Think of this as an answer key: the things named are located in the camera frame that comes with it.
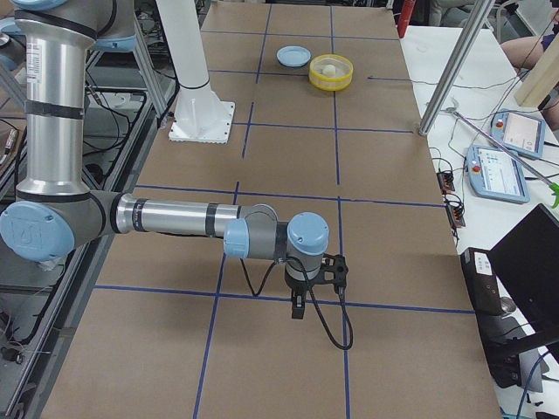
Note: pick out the wooden board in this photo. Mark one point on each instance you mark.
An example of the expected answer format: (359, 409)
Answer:
(541, 79)

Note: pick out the aluminium frame post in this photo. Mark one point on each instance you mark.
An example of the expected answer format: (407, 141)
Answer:
(467, 37)

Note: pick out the far blue teach pendant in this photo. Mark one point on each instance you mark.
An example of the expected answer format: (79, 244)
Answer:
(519, 132)

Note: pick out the black computer monitor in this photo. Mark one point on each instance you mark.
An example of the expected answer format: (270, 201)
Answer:
(525, 260)

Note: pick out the black desktop box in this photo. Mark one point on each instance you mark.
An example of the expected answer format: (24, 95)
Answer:
(509, 350)

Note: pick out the light blue plate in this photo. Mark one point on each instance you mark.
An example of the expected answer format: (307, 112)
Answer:
(293, 56)

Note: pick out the near blue teach pendant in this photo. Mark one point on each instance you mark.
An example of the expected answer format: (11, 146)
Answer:
(495, 175)

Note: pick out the white camera post base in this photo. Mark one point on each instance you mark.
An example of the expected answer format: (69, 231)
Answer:
(200, 115)

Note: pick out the yellow rimmed bamboo steamer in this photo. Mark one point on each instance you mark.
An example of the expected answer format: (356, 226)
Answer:
(330, 85)

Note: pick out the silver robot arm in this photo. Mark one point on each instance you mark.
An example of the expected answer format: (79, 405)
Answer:
(55, 212)

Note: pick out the blue teach pendant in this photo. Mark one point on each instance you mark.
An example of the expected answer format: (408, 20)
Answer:
(495, 175)
(519, 132)

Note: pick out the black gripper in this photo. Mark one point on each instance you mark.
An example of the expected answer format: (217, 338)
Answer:
(299, 287)

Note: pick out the orange black connector box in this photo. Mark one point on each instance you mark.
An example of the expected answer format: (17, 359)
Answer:
(445, 176)

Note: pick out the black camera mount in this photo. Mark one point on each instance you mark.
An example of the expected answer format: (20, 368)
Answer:
(333, 271)

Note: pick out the red cylinder bottle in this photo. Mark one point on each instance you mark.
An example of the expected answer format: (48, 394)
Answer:
(405, 17)

